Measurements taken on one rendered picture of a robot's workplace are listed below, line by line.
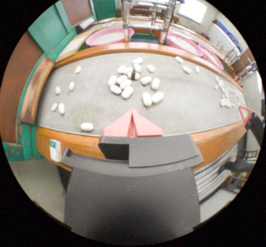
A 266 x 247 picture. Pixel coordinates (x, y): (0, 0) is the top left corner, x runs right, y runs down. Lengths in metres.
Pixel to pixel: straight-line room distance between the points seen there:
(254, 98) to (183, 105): 4.80
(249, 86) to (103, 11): 5.90
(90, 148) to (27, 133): 0.33
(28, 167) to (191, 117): 1.47
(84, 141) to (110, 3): 2.89
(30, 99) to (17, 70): 0.16
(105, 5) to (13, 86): 2.73
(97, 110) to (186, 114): 0.25
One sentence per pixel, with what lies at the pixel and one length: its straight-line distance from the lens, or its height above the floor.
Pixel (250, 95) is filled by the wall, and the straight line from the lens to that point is 4.98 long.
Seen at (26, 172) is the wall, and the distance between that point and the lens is 1.34.
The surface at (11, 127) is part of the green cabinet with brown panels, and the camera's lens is 0.44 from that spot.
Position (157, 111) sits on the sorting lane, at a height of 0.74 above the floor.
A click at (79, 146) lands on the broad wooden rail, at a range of 0.22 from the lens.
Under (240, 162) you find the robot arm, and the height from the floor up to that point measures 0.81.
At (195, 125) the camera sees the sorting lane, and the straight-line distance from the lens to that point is 0.28.
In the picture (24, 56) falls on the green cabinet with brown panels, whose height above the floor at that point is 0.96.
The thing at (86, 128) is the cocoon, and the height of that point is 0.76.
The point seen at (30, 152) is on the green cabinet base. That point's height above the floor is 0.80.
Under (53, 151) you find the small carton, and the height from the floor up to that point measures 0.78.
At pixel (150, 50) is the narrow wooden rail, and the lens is 0.34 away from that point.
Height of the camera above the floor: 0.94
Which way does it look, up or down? 76 degrees down
